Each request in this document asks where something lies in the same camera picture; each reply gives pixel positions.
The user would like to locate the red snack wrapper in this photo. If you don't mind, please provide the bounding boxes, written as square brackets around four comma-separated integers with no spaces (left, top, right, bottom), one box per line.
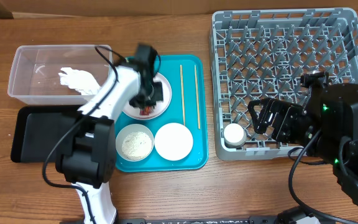
[139,106,154,116]

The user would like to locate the wooden chopstick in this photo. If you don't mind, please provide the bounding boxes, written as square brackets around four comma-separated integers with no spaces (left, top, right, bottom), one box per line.
[180,64,186,126]
[194,65,201,129]

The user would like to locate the white bowl with rice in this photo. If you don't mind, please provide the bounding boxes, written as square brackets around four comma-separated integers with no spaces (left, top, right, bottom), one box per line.
[116,124,154,162]

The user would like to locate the white cup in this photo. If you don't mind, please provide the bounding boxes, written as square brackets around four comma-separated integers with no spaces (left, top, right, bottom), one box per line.
[223,123,247,148]

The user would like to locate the white napkin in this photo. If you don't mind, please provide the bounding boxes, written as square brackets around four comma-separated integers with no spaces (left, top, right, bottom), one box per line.
[58,67,101,95]

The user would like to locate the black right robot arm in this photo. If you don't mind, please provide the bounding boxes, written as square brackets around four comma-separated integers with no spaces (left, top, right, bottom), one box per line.
[247,71,358,206]

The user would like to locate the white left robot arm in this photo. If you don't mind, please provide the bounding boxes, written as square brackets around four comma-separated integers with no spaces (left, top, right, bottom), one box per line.
[42,57,163,223]

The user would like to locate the white round plate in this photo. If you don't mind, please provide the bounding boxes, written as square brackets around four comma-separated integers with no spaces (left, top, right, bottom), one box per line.
[123,73,172,120]

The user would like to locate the teal plastic tray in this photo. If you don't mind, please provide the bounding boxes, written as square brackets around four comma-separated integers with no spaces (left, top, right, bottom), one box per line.
[115,55,209,172]

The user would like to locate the grey dish rack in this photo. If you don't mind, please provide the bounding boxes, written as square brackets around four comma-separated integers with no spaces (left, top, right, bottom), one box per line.
[209,7,358,161]

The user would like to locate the clear plastic bin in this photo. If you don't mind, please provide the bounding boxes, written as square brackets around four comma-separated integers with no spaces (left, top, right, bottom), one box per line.
[7,44,112,105]

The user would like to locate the black plastic tray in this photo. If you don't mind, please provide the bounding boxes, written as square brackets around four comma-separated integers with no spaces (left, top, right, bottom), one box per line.
[11,105,79,163]

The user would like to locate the black cable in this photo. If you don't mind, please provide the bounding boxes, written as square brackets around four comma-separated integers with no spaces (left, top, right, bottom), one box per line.
[287,129,358,224]

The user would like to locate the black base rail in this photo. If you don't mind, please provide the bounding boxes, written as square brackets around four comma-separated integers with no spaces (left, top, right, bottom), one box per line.
[118,216,277,224]

